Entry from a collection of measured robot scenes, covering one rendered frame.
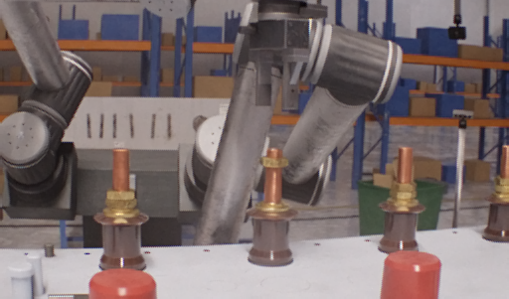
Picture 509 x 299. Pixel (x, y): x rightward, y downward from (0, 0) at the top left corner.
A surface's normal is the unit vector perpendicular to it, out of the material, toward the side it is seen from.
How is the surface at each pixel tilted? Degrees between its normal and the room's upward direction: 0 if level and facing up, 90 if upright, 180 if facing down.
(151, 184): 90
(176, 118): 90
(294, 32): 90
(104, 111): 90
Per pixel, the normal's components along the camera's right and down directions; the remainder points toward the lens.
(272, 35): -0.88, 0.02
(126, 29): 0.28, 0.11
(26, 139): 0.15, -0.41
